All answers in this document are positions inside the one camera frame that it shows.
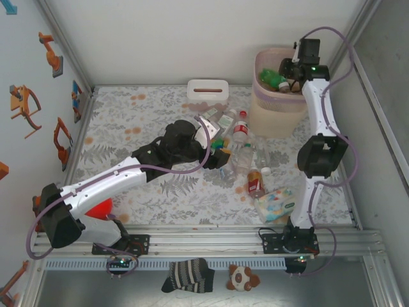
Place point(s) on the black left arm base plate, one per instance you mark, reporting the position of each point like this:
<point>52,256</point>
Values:
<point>140,244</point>

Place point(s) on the aluminium table rail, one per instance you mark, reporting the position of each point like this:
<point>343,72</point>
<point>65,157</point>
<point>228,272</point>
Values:
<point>207,243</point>

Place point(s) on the blue red wall sticker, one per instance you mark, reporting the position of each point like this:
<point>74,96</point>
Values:
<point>76,96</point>

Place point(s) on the brown white plush toy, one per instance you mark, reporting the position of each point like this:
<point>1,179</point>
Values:
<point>243,278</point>

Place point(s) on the clear bottle blue cap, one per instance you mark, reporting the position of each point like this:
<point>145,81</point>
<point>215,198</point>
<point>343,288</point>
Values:
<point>230,168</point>

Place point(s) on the beige plastic waste bin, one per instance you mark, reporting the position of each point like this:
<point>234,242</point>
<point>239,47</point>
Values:
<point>271,121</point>

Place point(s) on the colourful soft tissue pack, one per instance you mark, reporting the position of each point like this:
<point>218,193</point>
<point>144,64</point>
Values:
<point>276,206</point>

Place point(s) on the brown label drink bottle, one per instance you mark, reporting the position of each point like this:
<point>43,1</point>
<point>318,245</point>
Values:
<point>294,88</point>

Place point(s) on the green label white cap bottle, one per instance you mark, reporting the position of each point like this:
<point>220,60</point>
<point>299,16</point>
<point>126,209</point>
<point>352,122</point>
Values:
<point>227,121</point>

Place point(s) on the aluminium frame post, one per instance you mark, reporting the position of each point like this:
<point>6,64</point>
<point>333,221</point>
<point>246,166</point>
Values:
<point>72,48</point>
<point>367,12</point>

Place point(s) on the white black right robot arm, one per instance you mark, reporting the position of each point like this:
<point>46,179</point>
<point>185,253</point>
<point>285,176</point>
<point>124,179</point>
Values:
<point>319,108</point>

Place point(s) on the small green label bottle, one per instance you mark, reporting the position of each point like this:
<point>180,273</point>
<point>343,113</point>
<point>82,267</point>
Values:
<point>213,112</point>

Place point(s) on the floral table mat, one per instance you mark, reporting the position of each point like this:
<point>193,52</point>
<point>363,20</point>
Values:
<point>179,217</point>

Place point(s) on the red label red cap bottle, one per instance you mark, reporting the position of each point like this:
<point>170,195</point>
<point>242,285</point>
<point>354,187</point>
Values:
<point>240,129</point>

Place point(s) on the orange gripper wall sticker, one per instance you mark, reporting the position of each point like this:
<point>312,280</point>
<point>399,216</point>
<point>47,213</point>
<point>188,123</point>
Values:
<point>19,105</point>

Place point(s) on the clear bottle white cap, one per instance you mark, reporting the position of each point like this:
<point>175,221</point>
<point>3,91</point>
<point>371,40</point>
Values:
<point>265,170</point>

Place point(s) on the white pink tissue box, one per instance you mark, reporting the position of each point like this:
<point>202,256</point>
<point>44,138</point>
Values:
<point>195,96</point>

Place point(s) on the clear bottle green cap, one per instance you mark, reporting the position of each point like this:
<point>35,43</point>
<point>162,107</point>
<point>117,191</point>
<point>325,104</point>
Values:
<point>244,160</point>

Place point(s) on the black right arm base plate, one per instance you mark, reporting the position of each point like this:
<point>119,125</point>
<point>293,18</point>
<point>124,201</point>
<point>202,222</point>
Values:
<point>271,244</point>

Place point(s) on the small circuit board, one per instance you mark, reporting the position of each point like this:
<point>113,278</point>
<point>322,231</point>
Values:
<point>121,262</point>

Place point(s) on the red label tea bottle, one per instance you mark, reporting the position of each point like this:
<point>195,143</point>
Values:
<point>255,185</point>

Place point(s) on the black grey striped sock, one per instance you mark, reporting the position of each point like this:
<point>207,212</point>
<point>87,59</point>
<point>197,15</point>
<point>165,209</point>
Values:
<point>188,276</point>

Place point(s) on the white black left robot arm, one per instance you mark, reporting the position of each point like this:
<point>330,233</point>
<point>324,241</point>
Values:
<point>105,182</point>

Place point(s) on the red toy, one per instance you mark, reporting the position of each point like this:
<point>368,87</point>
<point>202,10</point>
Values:
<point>100,209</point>

